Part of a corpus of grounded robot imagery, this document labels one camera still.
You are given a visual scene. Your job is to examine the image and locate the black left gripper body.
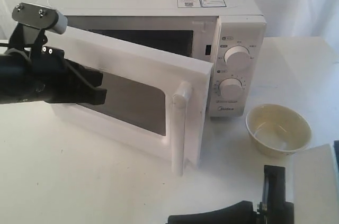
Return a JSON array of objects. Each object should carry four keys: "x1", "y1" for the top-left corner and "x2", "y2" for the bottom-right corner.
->
[{"x1": 23, "y1": 46, "x2": 79, "y2": 104}]

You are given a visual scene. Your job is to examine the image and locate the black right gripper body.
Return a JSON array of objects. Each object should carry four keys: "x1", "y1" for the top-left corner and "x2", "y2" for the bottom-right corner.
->
[{"x1": 256, "y1": 165, "x2": 295, "y2": 224}]

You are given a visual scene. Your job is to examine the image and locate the white microwave door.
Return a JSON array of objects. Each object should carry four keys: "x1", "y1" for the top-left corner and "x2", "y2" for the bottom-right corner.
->
[{"x1": 47, "y1": 27, "x2": 212, "y2": 175}]

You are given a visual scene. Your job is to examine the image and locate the cream ceramic bowl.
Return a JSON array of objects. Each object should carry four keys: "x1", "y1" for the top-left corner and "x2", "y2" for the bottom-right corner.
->
[{"x1": 245, "y1": 104, "x2": 312, "y2": 158}]

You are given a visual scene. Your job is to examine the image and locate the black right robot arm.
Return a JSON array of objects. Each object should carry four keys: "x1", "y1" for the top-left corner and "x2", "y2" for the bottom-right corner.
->
[{"x1": 167, "y1": 141, "x2": 338, "y2": 223}]

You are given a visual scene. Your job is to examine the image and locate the white microwave oven body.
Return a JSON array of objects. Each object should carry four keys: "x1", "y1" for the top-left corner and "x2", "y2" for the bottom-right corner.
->
[{"x1": 44, "y1": 0, "x2": 266, "y2": 117}]

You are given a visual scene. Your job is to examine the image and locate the lower white control knob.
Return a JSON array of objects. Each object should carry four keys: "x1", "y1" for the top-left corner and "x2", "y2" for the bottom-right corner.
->
[{"x1": 219, "y1": 78, "x2": 243, "y2": 98}]

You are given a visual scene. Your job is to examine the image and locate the white control knob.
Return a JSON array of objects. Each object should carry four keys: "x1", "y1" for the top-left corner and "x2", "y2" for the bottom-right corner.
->
[
  {"x1": 219, "y1": 78, "x2": 243, "y2": 98},
  {"x1": 224, "y1": 46, "x2": 251, "y2": 70}
]

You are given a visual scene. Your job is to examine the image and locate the blue white label sticker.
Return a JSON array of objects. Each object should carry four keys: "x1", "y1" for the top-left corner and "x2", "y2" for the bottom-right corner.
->
[{"x1": 177, "y1": 0, "x2": 227, "y2": 8}]

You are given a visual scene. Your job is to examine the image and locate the upper white control knob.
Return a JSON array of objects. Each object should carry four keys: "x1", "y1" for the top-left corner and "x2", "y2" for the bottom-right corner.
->
[{"x1": 224, "y1": 46, "x2": 251, "y2": 70}]

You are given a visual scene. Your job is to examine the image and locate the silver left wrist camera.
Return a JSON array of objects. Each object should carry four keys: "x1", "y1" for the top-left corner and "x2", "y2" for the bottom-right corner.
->
[{"x1": 8, "y1": 2, "x2": 68, "y2": 50}]

